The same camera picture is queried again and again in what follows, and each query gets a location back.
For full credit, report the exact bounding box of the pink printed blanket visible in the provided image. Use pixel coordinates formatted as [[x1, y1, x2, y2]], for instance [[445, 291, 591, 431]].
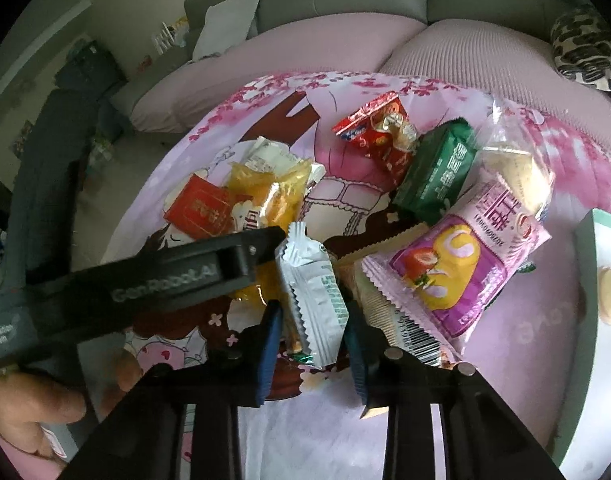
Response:
[[72, 72, 611, 480]]

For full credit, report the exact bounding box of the beige cracker packet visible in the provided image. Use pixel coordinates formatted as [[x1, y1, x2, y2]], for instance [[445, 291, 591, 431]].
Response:
[[335, 223, 461, 368]]

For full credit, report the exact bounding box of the white snack packet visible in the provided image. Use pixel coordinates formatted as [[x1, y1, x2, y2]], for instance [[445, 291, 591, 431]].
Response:
[[235, 136, 326, 196]]

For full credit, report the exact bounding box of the yellow snack packet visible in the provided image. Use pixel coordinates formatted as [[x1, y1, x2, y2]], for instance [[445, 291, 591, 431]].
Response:
[[225, 160, 311, 306]]

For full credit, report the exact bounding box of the clear cookie packet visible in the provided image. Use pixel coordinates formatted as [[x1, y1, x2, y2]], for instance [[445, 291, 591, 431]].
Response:
[[473, 100, 556, 221]]

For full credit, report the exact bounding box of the leopard pattern pillow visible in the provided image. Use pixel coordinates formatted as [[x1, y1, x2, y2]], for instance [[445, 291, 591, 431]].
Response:
[[550, 5, 611, 92]]

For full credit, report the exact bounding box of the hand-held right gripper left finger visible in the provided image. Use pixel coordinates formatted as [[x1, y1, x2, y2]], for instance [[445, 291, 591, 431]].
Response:
[[70, 300, 286, 480]]

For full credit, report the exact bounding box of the pink cake roll packet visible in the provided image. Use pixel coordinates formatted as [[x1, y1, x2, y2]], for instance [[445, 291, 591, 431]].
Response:
[[361, 172, 552, 356]]

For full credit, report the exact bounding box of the grey cushion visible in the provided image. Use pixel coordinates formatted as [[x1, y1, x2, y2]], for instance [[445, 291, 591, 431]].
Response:
[[184, 0, 263, 43], [192, 0, 263, 63]]

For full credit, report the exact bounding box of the pink sofa cover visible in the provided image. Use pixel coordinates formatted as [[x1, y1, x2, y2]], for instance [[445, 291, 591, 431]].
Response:
[[130, 12, 611, 136]]

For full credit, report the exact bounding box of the green snack packet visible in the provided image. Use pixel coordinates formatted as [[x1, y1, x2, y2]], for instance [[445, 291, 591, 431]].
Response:
[[391, 117, 479, 226]]

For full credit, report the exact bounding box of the mint green box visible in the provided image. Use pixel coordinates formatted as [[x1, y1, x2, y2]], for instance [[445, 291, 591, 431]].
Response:
[[550, 208, 611, 480]]

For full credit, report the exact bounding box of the person's left hand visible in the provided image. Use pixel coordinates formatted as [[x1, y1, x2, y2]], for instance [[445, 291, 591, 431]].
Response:
[[0, 371, 88, 458]]

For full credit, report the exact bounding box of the red snack packet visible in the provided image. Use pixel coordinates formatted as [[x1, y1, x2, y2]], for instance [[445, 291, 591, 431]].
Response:
[[332, 91, 420, 186]]

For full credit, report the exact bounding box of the small red flat packet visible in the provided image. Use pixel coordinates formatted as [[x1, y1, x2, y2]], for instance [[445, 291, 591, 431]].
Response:
[[164, 175, 236, 241]]

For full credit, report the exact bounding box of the silver snack packet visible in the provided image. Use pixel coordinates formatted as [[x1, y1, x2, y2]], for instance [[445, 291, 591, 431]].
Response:
[[275, 221, 349, 368]]

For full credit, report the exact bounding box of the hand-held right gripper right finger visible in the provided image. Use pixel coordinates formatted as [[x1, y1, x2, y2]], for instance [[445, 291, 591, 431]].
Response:
[[343, 297, 569, 480]]

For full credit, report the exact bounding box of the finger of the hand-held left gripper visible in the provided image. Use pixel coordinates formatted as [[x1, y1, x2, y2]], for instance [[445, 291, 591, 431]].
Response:
[[218, 226, 285, 294]]

